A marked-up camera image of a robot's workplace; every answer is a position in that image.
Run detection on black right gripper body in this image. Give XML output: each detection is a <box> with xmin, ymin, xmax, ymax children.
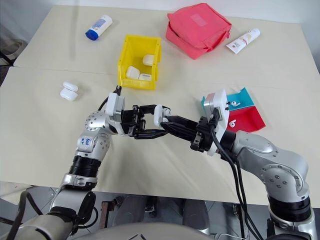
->
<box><xmin>189</xmin><ymin>116</ymin><xmax>215</xmax><ymax>153</ymax></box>

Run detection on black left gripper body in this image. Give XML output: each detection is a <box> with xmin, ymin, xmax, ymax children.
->
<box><xmin>121</xmin><ymin>104</ymin><xmax>147</xmax><ymax>138</ymax></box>

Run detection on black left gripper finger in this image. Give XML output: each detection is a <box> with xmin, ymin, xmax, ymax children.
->
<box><xmin>138</xmin><ymin>103</ymin><xmax>161</xmax><ymax>117</ymax></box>
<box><xmin>134</xmin><ymin>127</ymin><xmax>169</xmax><ymax>140</ymax></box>

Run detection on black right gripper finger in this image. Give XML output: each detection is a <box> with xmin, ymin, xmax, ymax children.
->
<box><xmin>166</xmin><ymin>115</ymin><xmax>198</xmax><ymax>130</ymax></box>
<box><xmin>161</xmin><ymin>122</ymin><xmax>198</xmax><ymax>142</ymax></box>

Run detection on yellow plastic bin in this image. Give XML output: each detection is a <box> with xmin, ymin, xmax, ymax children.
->
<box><xmin>117</xmin><ymin>34</ymin><xmax>163</xmax><ymax>91</ymax></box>

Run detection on red plastic tray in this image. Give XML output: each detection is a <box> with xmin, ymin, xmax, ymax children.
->
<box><xmin>227</xmin><ymin>106</ymin><xmax>266</xmax><ymax>133</ymax></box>

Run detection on teal plastic tray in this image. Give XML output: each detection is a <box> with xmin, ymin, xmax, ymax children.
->
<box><xmin>199</xmin><ymin>87</ymin><xmax>256</xmax><ymax>112</ymax></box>

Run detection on brown metal table leg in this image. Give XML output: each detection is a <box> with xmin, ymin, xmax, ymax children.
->
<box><xmin>99</xmin><ymin>201</ymin><xmax>110</xmax><ymax>230</ymax></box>

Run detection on white tube with blue cap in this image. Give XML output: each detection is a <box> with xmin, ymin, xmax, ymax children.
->
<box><xmin>84</xmin><ymin>14</ymin><xmax>113</xmax><ymax>41</ymax></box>

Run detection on red fabric pouch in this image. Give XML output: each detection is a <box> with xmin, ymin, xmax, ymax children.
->
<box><xmin>165</xmin><ymin>2</ymin><xmax>233</xmax><ymax>60</ymax></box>

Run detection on silver robot torso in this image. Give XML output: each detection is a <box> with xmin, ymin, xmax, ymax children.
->
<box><xmin>82</xmin><ymin>223</ymin><xmax>213</xmax><ymax>240</ymax></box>

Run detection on white cosmetic tube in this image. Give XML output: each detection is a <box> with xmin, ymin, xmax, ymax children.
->
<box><xmin>225</xmin><ymin>27</ymin><xmax>261</xmax><ymax>55</ymax></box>

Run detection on dark chair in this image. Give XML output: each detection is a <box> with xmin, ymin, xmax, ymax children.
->
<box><xmin>0</xmin><ymin>23</ymin><xmax>28</xmax><ymax>67</ymax></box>

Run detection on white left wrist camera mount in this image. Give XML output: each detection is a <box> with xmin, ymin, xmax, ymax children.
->
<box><xmin>104</xmin><ymin>91</ymin><xmax>126</xmax><ymax>123</ymax></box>

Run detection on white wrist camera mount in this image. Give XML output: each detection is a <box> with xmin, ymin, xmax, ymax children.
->
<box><xmin>104</xmin><ymin>91</ymin><xmax>126</xmax><ymax>123</ymax></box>
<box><xmin>201</xmin><ymin>88</ymin><xmax>231</xmax><ymax>158</ymax></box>

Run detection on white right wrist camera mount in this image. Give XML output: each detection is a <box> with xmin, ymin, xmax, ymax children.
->
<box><xmin>201</xmin><ymin>88</ymin><xmax>231</xmax><ymax>158</ymax></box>

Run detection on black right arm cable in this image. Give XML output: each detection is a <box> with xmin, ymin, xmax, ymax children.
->
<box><xmin>208</xmin><ymin>109</ymin><xmax>263</xmax><ymax>240</ymax></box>

